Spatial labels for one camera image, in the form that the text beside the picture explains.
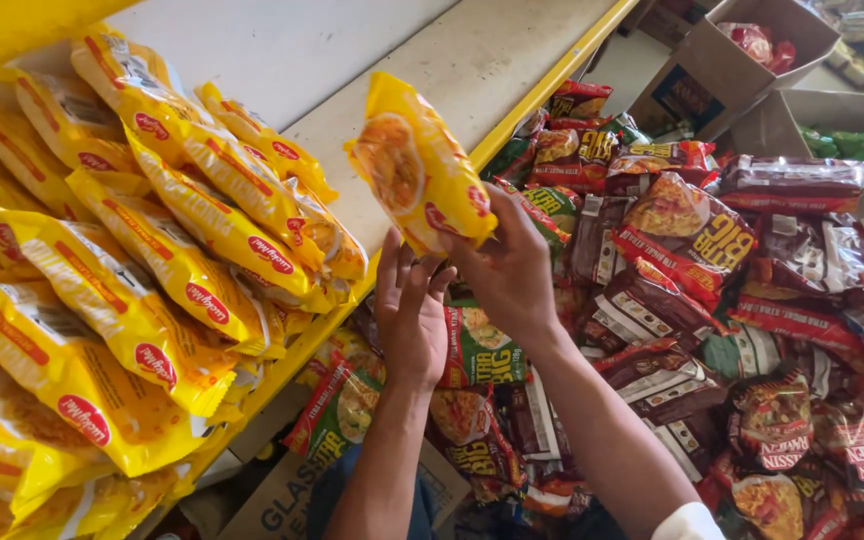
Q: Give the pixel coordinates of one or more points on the person's left hand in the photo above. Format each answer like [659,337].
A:
[411,330]

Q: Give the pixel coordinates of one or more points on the person's right hand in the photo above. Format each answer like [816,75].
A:
[514,277]

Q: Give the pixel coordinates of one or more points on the person's left fingers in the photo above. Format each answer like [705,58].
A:
[411,274]

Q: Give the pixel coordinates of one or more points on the yellow noodle packet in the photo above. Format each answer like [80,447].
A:
[417,161]

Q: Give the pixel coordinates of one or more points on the white shelf with yellow edge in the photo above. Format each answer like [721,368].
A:
[432,82]

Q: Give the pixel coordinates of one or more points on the person's blue trouser leg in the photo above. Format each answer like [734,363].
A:
[327,495]

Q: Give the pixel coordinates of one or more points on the flat cardboard box, black print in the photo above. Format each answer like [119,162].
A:
[282,502]

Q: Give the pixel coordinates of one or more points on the heap of brown noodle packs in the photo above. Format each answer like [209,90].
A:
[687,315]

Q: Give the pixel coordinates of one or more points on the row of yellow noodle packs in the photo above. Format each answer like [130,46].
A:
[124,285]

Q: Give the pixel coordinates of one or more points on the open cardboard box, dark label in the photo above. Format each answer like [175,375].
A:
[709,71]

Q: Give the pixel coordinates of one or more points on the white shirt cuff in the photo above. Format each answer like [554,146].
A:
[691,525]

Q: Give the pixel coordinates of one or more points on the red snack packets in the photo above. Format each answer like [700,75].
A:
[758,45]

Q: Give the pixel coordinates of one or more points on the green snack packets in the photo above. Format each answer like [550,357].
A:
[848,146]

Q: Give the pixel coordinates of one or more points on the plain open cardboard box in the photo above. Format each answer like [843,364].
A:
[837,109]

